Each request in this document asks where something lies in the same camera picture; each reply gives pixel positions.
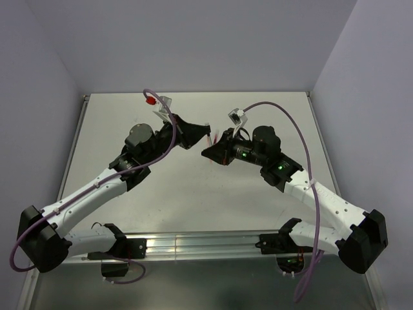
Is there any purple cable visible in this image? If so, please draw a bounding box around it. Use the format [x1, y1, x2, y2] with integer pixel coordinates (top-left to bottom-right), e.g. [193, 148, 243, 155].
[241, 101, 325, 304]
[9, 88, 177, 273]

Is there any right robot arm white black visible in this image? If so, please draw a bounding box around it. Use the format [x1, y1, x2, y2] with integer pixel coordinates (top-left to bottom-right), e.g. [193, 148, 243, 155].
[201, 126, 388, 274]

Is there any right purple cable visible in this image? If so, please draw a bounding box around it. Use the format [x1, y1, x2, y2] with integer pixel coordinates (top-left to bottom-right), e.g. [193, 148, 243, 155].
[241, 101, 325, 304]

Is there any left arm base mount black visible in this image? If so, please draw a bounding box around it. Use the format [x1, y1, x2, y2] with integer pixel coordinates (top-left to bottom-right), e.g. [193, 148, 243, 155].
[87, 238, 146, 284]

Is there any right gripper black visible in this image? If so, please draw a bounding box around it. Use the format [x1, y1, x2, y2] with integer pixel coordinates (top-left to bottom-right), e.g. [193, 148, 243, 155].
[202, 127, 267, 166]

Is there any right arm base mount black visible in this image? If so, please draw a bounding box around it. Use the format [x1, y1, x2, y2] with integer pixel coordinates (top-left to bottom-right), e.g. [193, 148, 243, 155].
[255, 233, 306, 274]

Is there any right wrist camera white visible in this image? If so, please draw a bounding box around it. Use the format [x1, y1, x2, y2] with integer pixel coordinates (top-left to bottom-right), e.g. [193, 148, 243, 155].
[228, 108, 248, 138]

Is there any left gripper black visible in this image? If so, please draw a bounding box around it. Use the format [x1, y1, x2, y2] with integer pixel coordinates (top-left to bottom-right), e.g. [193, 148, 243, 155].
[143, 114, 210, 166]

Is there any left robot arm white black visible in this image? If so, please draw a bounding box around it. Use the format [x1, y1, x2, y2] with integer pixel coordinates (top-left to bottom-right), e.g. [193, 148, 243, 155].
[16, 114, 210, 273]

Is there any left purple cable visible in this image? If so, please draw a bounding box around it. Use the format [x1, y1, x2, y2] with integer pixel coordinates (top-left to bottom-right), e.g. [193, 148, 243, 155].
[9, 88, 177, 273]

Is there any aluminium rail frame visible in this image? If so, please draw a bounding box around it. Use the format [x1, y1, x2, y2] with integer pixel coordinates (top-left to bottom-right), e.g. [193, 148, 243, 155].
[30, 225, 368, 262]

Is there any orange pen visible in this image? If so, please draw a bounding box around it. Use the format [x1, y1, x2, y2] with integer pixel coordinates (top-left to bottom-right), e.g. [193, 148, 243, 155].
[206, 134, 213, 148]

